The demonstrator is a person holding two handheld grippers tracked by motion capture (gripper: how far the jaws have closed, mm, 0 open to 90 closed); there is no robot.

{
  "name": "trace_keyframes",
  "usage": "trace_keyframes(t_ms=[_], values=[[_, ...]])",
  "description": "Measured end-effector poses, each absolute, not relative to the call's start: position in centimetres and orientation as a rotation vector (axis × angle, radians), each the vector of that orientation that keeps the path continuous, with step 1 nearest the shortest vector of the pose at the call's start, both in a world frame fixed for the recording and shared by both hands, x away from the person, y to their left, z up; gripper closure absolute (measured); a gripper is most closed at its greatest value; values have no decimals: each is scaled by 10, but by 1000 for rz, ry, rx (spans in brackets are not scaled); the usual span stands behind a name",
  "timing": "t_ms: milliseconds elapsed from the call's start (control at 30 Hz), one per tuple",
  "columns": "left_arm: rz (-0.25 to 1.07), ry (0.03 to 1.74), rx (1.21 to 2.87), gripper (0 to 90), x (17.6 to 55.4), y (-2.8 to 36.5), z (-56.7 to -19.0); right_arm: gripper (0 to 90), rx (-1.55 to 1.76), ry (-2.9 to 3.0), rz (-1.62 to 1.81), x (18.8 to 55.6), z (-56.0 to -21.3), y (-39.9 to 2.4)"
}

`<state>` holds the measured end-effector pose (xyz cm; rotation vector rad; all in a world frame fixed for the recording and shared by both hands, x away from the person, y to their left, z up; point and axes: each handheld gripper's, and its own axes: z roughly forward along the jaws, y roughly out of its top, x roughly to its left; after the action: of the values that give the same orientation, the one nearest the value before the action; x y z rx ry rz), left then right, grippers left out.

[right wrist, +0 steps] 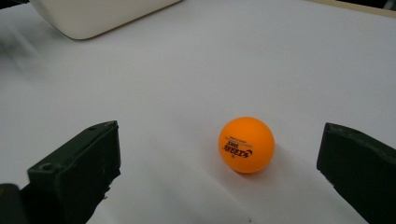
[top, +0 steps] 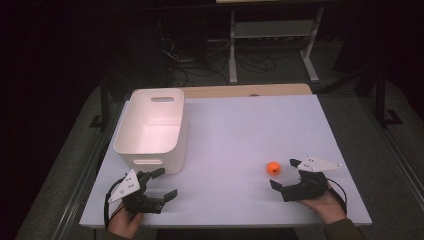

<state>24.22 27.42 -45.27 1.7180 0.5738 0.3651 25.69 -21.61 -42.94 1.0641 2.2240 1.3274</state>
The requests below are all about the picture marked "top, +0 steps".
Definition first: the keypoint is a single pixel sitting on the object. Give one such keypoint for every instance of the person's left hand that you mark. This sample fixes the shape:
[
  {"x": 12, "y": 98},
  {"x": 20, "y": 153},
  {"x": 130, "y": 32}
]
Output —
[{"x": 124, "y": 222}]

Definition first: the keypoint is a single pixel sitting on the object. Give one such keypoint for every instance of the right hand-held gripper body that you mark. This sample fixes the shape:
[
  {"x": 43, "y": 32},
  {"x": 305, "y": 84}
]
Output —
[{"x": 308, "y": 186}]

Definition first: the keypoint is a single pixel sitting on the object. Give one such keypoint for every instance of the person's right hand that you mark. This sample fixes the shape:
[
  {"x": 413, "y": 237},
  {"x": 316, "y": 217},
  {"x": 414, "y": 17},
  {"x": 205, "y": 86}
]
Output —
[{"x": 326, "y": 206}]

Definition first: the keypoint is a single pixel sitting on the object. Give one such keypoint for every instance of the white metal table frame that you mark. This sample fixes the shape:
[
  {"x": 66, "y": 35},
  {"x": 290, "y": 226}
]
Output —
[{"x": 273, "y": 30}]

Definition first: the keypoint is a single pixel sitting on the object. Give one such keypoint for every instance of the black metal stand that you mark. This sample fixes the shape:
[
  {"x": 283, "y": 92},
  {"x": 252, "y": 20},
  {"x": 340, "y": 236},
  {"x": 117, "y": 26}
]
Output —
[
  {"x": 104, "y": 103},
  {"x": 383, "y": 100}
]

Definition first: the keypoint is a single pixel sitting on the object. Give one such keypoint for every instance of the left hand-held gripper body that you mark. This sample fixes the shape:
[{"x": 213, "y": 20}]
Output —
[{"x": 128, "y": 186}]

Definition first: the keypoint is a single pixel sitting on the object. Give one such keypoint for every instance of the white plastic bin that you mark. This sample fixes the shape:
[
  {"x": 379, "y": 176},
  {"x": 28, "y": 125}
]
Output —
[{"x": 150, "y": 133}]

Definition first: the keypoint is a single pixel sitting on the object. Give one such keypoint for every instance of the orange ball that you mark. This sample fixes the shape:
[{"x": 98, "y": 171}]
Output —
[{"x": 273, "y": 168}]

